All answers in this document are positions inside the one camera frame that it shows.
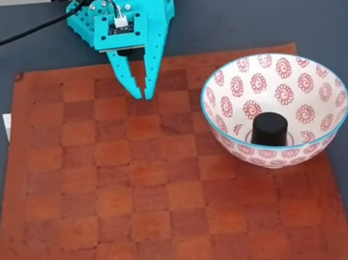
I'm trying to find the black cylinder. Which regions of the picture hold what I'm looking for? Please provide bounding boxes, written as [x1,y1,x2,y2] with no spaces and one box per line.
[247,109,291,150]

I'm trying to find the white bowl red flower pattern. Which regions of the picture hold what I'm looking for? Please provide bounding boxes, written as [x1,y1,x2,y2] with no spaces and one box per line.
[195,44,348,178]

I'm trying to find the brown leather chessboard mat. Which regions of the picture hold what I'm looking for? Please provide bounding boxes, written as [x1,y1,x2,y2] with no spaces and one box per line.
[0,33,348,260]

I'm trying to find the thin camera cable white plug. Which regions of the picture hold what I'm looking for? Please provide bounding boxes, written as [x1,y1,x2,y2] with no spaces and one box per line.
[103,0,129,30]

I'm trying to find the teal square camera box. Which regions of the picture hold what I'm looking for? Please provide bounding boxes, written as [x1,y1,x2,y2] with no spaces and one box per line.
[90,9,154,54]

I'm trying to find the thick black cable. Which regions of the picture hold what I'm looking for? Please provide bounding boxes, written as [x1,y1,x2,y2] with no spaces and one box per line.
[0,0,94,54]

